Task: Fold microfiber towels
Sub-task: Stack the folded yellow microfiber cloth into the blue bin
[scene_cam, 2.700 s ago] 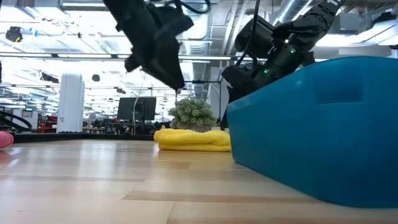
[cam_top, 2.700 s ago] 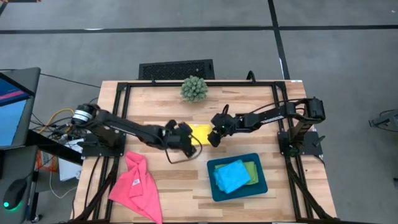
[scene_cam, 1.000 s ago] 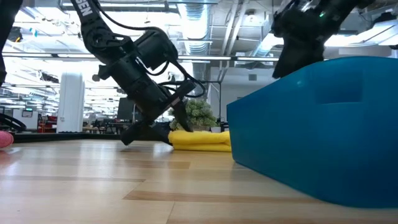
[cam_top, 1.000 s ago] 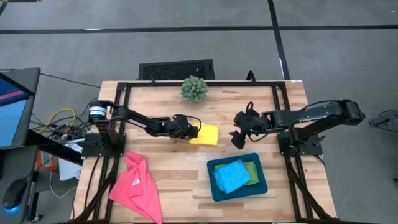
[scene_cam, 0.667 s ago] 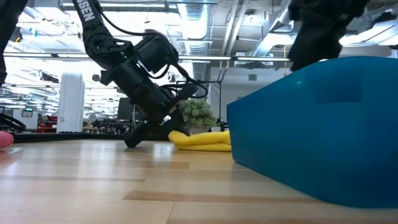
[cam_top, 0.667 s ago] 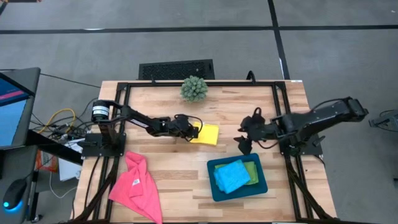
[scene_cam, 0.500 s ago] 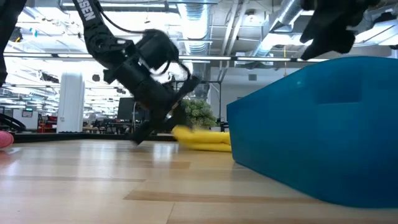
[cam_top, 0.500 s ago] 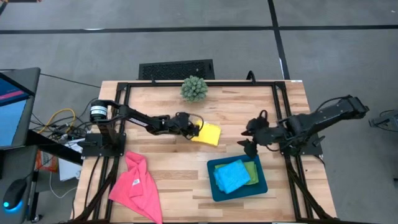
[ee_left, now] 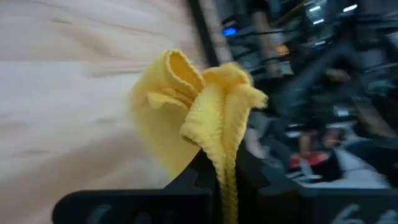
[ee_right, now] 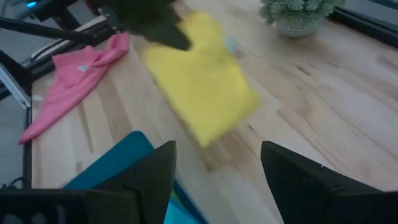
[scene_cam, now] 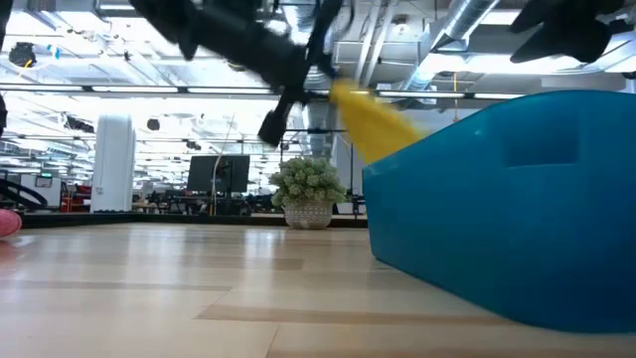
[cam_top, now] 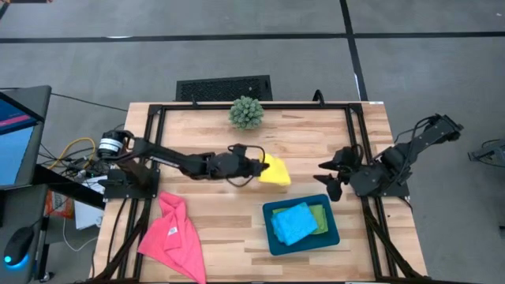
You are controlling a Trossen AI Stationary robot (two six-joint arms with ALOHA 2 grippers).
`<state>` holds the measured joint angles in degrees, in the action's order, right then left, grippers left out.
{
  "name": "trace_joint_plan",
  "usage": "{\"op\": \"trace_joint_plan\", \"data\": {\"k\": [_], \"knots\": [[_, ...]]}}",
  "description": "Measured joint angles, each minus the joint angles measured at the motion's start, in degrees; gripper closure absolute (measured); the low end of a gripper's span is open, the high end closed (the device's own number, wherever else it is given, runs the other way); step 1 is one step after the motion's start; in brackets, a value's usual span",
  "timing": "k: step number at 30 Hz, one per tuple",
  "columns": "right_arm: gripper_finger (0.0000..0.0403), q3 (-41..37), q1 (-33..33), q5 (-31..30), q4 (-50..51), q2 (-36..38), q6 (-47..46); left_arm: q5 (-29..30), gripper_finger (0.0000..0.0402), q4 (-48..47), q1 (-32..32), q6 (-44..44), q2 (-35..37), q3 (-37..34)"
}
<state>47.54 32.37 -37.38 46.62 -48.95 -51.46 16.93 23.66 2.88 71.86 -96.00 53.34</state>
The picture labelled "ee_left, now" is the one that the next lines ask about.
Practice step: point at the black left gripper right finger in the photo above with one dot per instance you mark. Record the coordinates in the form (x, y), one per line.
(248, 180)

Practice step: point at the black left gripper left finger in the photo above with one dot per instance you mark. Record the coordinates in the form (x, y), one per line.
(202, 174)

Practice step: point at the yellow microfiber towel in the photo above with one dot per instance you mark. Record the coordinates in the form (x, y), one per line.
(211, 118)

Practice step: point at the black metal table frame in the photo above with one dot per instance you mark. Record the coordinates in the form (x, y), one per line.
(203, 31)

